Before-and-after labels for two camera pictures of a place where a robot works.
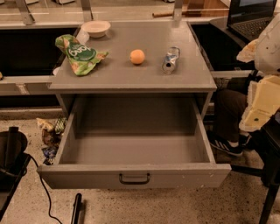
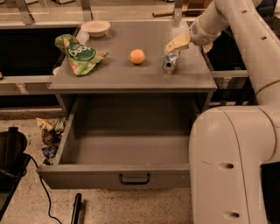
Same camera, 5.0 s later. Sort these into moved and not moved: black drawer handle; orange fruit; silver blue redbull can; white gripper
Moved: white gripper
Not moved: black drawer handle; silver blue redbull can; orange fruit
